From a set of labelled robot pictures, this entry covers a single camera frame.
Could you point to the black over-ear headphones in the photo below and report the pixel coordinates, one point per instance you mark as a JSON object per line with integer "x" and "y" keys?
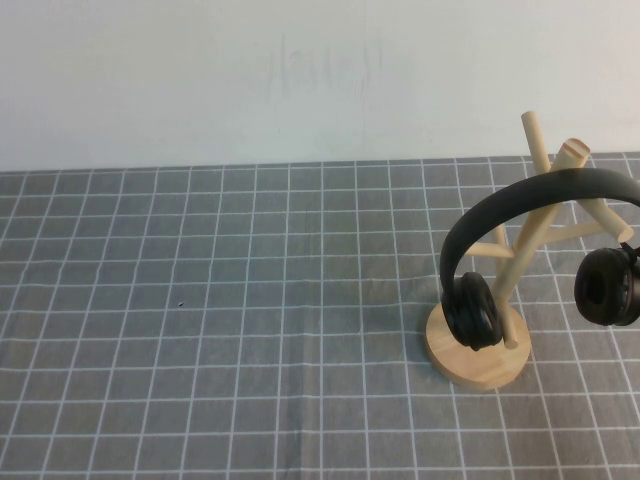
{"x": 480, "y": 204}

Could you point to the wooden branch headphone stand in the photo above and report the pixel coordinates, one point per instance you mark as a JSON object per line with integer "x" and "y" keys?
{"x": 480, "y": 371}

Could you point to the grey white-checked tablecloth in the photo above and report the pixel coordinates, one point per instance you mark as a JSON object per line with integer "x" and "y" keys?
{"x": 200, "y": 325}

